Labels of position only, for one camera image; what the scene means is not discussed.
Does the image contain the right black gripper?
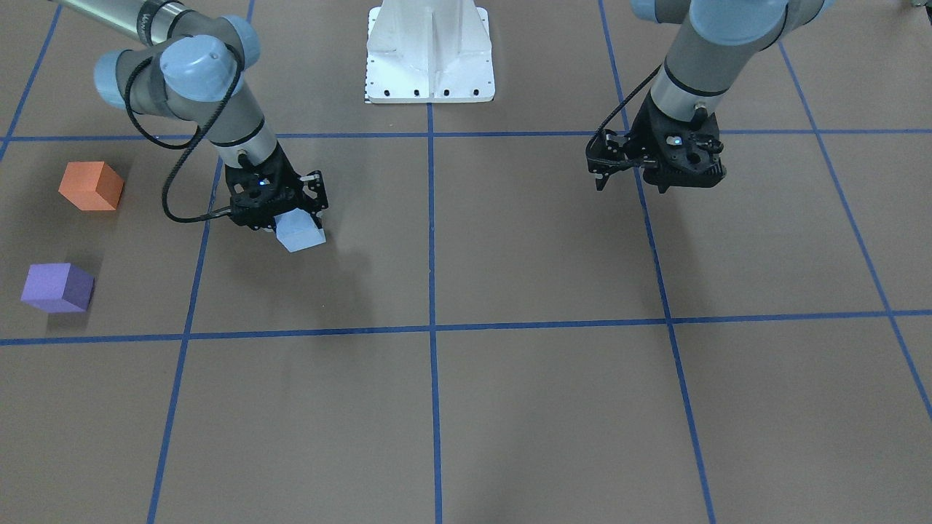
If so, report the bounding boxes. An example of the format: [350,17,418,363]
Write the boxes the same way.
[224,143,310,230]

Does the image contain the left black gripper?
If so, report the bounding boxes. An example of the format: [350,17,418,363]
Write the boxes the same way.
[627,96,727,193]

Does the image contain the light blue foam block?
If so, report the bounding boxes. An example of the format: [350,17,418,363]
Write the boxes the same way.
[275,208,327,253]

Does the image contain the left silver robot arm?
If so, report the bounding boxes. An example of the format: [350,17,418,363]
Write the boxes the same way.
[625,1,830,193]

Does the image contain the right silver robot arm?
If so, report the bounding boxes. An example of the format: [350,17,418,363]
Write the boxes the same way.
[61,1,328,230]

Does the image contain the orange foam block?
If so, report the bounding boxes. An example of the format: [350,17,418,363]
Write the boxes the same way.
[58,162,125,212]

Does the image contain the purple foam block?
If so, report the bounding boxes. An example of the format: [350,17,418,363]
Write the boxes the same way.
[20,263,95,313]

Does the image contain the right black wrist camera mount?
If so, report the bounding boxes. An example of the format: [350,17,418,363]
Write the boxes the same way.
[299,170,329,218]

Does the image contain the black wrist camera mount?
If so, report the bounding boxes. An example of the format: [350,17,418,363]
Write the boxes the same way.
[299,170,329,218]
[585,130,640,191]

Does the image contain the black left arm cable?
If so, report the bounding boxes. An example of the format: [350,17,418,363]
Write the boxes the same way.
[585,64,663,157]

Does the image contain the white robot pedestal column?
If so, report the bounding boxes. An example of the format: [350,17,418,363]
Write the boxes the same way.
[364,1,496,104]

